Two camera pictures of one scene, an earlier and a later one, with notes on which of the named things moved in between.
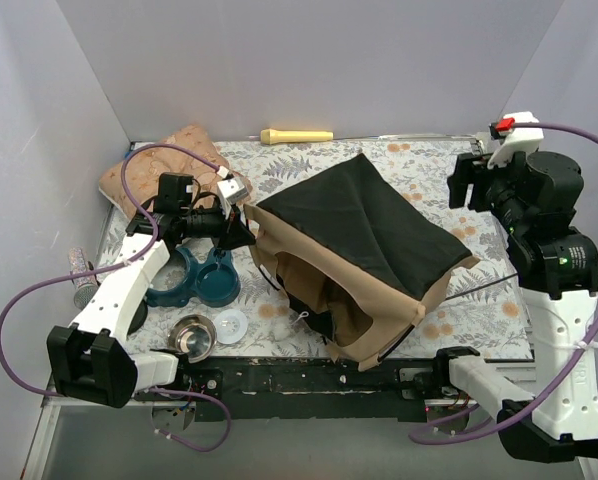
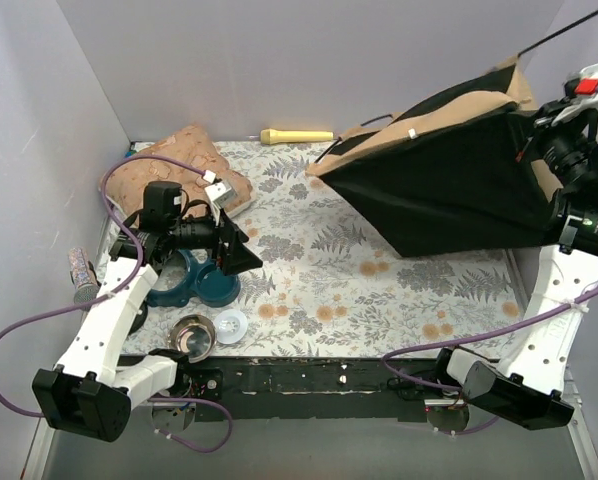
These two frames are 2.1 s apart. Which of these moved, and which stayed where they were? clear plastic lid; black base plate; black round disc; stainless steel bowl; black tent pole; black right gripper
Moved: black right gripper; black tent pole
Stayed: stainless steel bowl; black round disc; clear plastic lid; black base plate
